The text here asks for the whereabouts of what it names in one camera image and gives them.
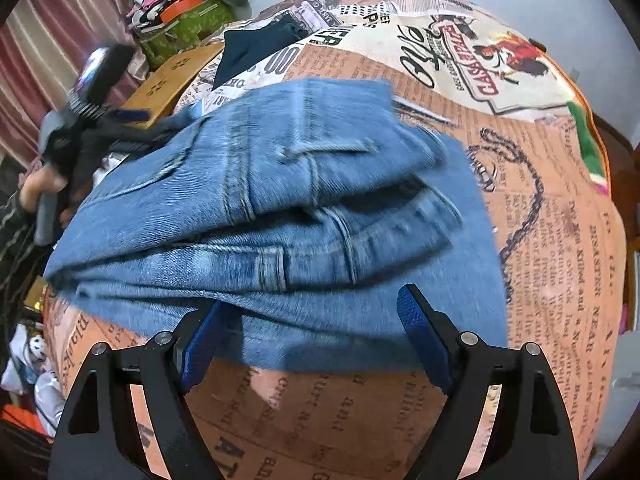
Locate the person's left hand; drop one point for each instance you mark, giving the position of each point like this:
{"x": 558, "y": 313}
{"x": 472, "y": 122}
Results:
{"x": 35, "y": 185}

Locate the green patterned storage box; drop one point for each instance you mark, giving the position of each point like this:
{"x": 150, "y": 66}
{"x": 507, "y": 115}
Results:
{"x": 190, "y": 27}

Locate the blue jeans pants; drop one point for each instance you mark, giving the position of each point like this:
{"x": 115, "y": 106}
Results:
{"x": 300, "y": 185}

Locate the orange box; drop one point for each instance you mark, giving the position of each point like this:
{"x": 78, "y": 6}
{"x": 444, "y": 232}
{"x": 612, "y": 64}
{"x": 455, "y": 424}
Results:
{"x": 182, "y": 5}

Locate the wooden laptop table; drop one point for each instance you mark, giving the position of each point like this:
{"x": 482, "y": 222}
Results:
{"x": 175, "y": 80}

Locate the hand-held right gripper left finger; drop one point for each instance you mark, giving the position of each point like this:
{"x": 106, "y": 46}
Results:
{"x": 200, "y": 350}

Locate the black folded garment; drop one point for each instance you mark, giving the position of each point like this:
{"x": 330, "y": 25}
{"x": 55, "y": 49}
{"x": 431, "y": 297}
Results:
{"x": 255, "y": 45}

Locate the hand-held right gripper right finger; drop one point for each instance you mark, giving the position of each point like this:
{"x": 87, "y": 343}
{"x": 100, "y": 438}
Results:
{"x": 425, "y": 340}

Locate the striped red curtain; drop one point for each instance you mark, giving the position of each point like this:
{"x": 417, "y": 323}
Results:
{"x": 45, "y": 60}

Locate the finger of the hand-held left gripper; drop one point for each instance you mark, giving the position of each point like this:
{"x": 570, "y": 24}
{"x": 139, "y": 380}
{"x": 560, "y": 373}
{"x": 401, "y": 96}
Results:
{"x": 132, "y": 115}

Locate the printed newspaper-pattern blanket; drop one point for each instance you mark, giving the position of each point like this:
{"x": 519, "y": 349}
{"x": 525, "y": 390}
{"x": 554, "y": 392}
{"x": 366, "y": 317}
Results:
{"x": 550, "y": 260}

